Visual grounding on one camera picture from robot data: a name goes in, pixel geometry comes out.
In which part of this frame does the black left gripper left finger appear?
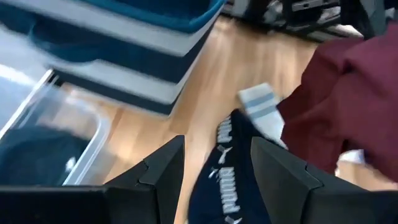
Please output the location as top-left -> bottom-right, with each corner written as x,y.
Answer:
104,134 -> 187,224

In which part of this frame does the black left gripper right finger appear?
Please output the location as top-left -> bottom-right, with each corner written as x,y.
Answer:
250,136 -> 371,224

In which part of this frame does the navy Puma garment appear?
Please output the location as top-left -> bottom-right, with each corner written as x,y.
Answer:
187,108 -> 282,224

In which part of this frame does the dark grey cloth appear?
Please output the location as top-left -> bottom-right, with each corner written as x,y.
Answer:
0,125 -> 91,187

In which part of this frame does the white cloth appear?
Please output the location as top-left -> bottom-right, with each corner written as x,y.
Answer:
335,148 -> 367,177

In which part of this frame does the white blue-striped sock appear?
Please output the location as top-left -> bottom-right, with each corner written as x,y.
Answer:
237,82 -> 289,149

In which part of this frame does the clear plastic bin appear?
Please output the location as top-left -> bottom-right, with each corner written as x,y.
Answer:
0,63 -> 112,187

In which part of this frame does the maroon cloth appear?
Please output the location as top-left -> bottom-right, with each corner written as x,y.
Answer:
275,22 -> 398,184

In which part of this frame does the navy white striped fabric basket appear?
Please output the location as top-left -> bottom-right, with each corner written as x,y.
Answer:
0,0 -> 226,116

